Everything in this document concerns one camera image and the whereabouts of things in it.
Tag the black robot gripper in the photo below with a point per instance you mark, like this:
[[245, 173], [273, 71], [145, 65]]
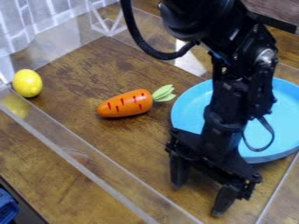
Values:
[[231, 171]]

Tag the yellow toy lemon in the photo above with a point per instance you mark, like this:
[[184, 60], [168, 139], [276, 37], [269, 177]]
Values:
[[27, 83]]

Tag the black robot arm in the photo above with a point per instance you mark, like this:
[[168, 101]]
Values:
[[243, 56]]

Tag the blue round tray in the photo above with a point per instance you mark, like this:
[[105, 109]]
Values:
[[187, 118]]

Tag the orange toy carrot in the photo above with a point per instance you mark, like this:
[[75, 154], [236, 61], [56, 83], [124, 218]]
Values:
[[135, 102]]

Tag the blue plastic object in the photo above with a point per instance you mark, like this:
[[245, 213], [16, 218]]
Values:
[[8, 207]]

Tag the clear acrylic enclosure wall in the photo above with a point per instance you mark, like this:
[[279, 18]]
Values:
[[88, 170]]

